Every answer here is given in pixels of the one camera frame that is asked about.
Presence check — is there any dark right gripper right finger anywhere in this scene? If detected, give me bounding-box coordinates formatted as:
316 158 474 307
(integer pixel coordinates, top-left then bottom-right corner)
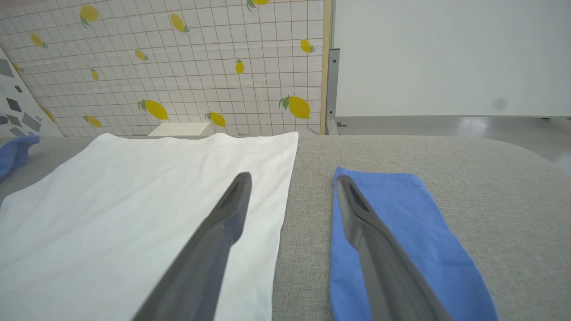
335 174 454 321

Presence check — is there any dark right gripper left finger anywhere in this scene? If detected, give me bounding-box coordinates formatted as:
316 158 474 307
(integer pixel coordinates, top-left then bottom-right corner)
132 172 252 321

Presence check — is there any blue and white garment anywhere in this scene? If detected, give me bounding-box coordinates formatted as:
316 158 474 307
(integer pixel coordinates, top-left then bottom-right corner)
0 132 499 321

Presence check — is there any white rectangular box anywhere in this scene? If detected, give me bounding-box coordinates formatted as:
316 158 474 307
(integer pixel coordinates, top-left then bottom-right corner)
147 122 214 137

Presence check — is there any lemon print grid panel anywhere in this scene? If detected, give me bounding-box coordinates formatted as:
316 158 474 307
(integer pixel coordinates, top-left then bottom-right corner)
0 0 334 137

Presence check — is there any white terrazzo pattern panel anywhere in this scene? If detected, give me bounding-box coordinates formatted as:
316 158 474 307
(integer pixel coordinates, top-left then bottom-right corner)
0 45 64 138

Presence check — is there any grey metal panel bracket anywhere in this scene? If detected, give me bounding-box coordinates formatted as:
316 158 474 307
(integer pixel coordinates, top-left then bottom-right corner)
325 48 348 136

